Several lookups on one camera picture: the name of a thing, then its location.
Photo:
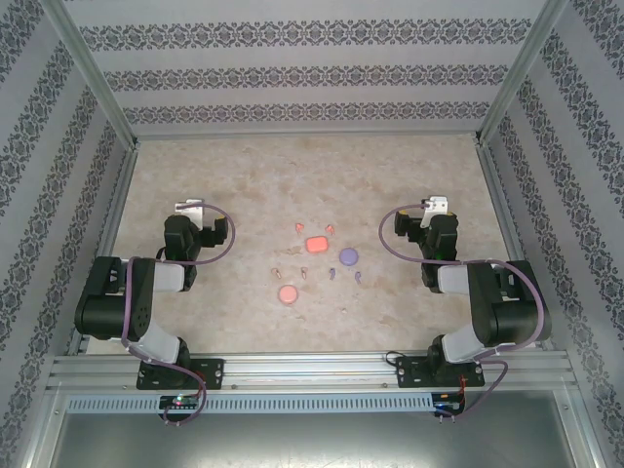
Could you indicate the purple round charging case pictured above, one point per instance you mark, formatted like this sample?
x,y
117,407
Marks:
x,y
349,256

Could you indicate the aluminium frame post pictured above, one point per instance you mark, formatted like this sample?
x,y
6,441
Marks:
x,y
97,83
521,73

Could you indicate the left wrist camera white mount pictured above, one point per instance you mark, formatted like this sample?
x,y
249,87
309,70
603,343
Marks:
x,y
192,209

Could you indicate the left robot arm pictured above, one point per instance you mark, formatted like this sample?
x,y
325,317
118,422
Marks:
x,y
107,302

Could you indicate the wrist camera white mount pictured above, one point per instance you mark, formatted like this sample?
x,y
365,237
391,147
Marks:
x,y
438,204
192,209

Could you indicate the aluminium side rail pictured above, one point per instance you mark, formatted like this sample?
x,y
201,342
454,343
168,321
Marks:
x,y
497,195
121,195

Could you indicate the left small circuit board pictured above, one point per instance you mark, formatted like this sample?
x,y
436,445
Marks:
x,y
178,401

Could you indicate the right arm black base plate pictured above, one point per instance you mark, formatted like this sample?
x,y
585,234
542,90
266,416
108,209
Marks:
x,y
407,373

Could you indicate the right small circuit board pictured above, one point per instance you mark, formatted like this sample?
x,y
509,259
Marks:
x,y
446,403

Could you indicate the small circuit board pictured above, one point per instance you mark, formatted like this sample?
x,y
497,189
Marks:
x,y
446,403
178,401

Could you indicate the grey metal sheet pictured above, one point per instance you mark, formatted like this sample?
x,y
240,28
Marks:
x,y
312,439

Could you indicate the pink round charging case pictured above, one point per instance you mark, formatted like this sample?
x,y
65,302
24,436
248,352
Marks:
x,y
287,294

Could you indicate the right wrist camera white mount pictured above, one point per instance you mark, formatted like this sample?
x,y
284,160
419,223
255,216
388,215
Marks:
x,y
438,204

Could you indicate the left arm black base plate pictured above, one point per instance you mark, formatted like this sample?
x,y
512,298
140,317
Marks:
x,y
212,373

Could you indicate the coral rectangular charging case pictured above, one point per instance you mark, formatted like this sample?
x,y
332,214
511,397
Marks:
x,y
317,245

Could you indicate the aluminium frame strut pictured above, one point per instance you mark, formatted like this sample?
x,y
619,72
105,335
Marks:
x,y
580,429
39,429

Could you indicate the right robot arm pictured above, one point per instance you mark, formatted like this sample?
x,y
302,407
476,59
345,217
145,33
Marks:
x,y
512,312

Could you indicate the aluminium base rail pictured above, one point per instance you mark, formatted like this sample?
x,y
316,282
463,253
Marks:
x,y
302,370

